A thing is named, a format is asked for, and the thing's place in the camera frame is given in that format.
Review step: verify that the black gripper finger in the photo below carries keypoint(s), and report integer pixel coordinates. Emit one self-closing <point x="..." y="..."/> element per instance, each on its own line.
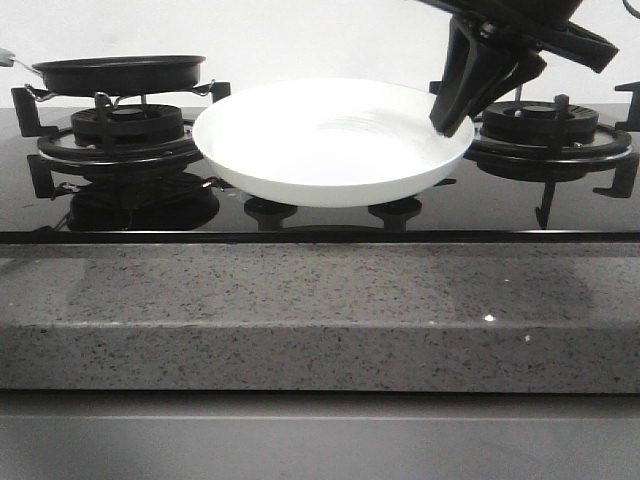
<point x="464" y="40"/>
<point x="505" y="80"/>

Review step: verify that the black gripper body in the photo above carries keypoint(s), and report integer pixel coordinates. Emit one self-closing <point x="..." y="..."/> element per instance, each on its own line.
<point x="540" y="25"/>

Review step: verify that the white round plate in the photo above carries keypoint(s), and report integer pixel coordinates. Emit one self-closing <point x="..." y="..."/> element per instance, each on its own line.
<point x="328" y="142"/>

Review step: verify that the black frying pan mint handle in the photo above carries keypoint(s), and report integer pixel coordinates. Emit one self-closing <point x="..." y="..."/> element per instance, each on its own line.
<point x="120" y="76"/>

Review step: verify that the black gas burner head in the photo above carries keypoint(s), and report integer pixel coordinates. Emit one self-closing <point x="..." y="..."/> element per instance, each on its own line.
<point x="130" y="125"/>
<point x="536" y="122"/>

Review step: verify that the black pan support grate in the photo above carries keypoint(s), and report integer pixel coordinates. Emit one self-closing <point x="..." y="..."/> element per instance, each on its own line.
<point x="58" y="152"/>
<point x="550" y="145"/>

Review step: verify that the black glass gas cooktop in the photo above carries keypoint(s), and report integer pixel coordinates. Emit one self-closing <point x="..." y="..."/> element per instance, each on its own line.
<point x="477" y="203"/>

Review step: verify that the grey cabinet front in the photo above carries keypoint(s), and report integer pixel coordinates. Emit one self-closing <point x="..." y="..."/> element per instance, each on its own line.
<point x="72" y="435"/>

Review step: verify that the silver wire pan reducer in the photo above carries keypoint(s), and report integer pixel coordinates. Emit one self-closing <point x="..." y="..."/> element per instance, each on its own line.
<point x="215" y="89"/>

